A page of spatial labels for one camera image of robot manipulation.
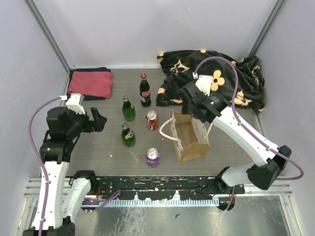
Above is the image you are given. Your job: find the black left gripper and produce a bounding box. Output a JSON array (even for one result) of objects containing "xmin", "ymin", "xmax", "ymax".
[{"xmin": 66, "ymin": 106, "xmax": 107, "ymax": 139}]

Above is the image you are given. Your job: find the burlap canvas cat-print bag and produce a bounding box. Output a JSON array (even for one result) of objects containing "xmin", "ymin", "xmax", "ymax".
[{"xmin": 159, "ymin": 110, "xmax": 211, "ymax": 163}]

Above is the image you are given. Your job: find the glass cola bottle red cap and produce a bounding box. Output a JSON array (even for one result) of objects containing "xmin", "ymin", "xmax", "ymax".
[{"xmin": 139, "ymin": 73, "xmax": 151, "ymax": 107}]

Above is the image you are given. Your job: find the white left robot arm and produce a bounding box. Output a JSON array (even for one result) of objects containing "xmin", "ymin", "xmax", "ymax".
[{"xmin": 23, "ymin": 107, "xmax": 107, "ymax": 236}]

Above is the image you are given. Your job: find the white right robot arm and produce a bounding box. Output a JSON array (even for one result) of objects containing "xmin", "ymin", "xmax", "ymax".
[{"xmin": 178, "ymin": 82, "xmax": 292, "ymax": 194}]

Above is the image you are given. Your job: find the green bottle far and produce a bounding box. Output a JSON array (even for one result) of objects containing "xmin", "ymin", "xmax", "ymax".
[{"xmin": 122, "ymin": 95, "xmax": 136, "ymax": 121}]

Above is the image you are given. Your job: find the green bottle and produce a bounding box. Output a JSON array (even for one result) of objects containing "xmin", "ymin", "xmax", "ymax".
[
  {"xmin": 122, "ymin": 95, "xmax": 136, "ymax": 121},
  {"xmin": 121, "ymin": 123, "xmax": 136, "ymax": 147}
]

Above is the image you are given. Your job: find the green bottle near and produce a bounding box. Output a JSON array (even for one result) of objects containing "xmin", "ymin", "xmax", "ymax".
[{"xmin": 121, "ymin": 123, "xmax": 136, "ymax": 147}]

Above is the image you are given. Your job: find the pink folded cloth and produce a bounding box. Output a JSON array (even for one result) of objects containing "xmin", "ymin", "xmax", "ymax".
[{"xmin": 67, "ymin": 71, "xmax": 114, "ymax": 99}]

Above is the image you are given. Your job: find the black floral fleece blanket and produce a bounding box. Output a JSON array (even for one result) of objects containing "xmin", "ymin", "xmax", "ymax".
[{"xmin": 156, "ymin": 50, "xmax": 265, "ymax": 112}]

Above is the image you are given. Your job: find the dark teal folded cloth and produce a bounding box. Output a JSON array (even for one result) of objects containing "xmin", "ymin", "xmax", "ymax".
[{"xmin": 67, "ymin": 67, "xmax": 112, "ymax": 101}]

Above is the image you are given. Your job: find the red cola can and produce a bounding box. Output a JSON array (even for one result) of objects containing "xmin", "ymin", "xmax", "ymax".
[{"xmin": 146, "ymin": 110, "xmax": 158, "ymax": 130}]

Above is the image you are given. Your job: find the purple soda can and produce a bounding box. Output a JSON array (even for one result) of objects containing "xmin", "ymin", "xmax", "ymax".
[{"xmin": 146, "ymin": 147, "xmax": 160, "ymax": 167}]

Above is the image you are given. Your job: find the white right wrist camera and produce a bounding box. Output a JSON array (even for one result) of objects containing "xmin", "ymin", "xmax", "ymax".
[{"xmin": 192, "ymin": 72, "xmax": 212, "ymax": 96}]

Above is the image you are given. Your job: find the white slotted cable duct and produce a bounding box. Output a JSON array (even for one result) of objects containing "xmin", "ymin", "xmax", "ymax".
[{"xmin": 34, "ymin": 198, "xmax": 220, "ymax": 207}]

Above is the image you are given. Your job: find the black mounting base rail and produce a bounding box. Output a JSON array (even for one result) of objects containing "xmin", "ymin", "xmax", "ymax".
[{"xmin": 89, "ymin": 176, "xmax": 245, "ymax": 201}]

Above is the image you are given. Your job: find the aluminium frame rail front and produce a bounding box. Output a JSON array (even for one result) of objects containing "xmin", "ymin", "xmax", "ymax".
[{"xmin": 24, "ymin": 178, "xmax": 292, "ymax": 198}]

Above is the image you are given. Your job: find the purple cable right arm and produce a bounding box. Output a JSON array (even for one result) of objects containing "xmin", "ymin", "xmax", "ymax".
[{"xmin": 194, "ymin": 56, "xmax": 304, "ymax": 181}]

